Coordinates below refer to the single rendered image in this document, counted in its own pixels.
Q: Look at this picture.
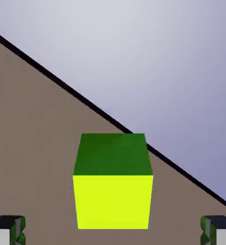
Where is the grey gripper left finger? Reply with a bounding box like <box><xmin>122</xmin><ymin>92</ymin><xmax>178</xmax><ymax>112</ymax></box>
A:
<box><xmin>0</xmin><ymin>215</ymin><xmax>26</xmax><ymax>245</ymax></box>

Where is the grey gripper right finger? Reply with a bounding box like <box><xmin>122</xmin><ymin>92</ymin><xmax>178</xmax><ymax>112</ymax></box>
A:
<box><xmin>200</xmin><ymin>215</ymin><xmax>226</xmax><ymax>245</ymax></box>

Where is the small yellow-green cube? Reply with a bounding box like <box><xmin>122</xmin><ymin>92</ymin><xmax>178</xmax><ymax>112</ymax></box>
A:
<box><xmin>72</xmin><ymin>133</ymin><xmax>154</xmax><ymax>230</ymax></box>

